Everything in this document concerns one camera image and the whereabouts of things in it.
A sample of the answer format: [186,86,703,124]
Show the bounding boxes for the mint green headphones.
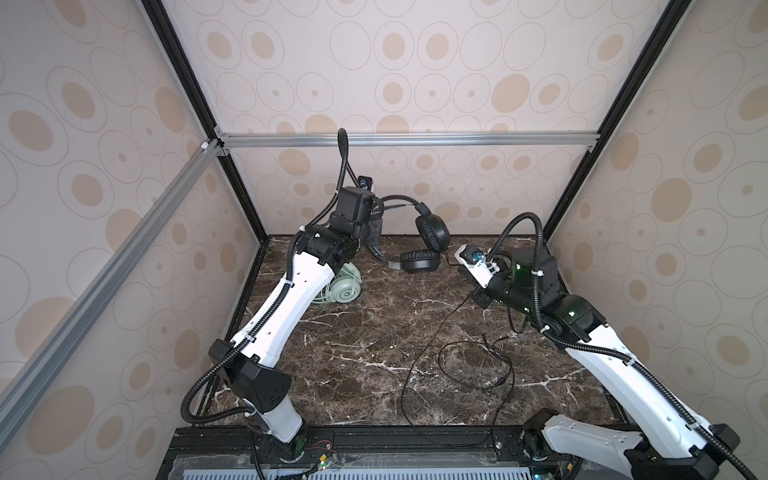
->
[312,262,362,305]

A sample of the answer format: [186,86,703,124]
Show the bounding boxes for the black blue headphones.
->
[366,194,451,274]

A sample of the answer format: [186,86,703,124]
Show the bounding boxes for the black headphone cable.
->
[400,251,517,448]

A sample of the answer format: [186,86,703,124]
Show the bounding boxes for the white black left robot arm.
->
[180,129,376,444]

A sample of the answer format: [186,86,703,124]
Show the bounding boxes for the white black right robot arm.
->
[455,212,755,479]

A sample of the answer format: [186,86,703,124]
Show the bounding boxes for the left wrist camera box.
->
[357,175,373,191]

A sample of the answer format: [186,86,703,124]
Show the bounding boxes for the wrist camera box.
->
[454,244,500,289]
[357,175,373,191]

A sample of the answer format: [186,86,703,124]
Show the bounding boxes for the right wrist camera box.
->
[454,244,500,289]

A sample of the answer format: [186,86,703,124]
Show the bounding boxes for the silver aluminium back rail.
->
[221,131,600,148]

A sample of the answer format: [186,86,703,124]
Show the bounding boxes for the silver aluminium rail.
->
[1,139,223,449]
[221,131,600,148]

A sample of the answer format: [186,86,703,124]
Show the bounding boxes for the black vertical frame post left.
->
[140,0,269,243]

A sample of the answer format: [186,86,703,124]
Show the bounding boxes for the black vertical frame post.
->
[140,0,269,243]
[543,0,693,242]

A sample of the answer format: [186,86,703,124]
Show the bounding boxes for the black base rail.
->
[156,425,620,479]

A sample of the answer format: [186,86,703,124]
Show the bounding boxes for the black vertical frame post right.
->
[543,0,693,242]

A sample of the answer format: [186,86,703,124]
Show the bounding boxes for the silver aluminium left rail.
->
[1,139,223,449]

